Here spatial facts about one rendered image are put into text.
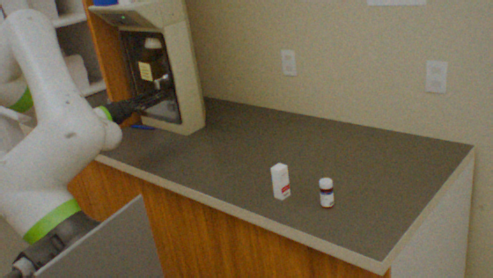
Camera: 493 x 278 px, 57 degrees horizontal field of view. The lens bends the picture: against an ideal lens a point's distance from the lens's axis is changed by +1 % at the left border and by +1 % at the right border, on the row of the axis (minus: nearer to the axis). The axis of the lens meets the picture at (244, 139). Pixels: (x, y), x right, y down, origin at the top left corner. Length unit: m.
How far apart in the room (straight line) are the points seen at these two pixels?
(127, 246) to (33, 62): 0.48
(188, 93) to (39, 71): 0.91
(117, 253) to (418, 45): 1.21
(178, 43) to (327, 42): 0.60
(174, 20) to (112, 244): 1.09
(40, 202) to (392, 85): 1.28
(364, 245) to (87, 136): 0.73
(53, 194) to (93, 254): 0.16
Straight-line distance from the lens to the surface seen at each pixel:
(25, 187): 1.02
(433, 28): 1.67
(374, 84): 1.81
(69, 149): 0.97
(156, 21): 1.80
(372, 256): 1.19
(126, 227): 1.00
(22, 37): 1.24
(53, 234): 1.01
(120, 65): 2.15
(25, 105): 1.40
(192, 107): 1.95
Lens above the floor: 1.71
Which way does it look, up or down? 25 degrees down
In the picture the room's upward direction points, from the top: 9 degrees counter-clockwise
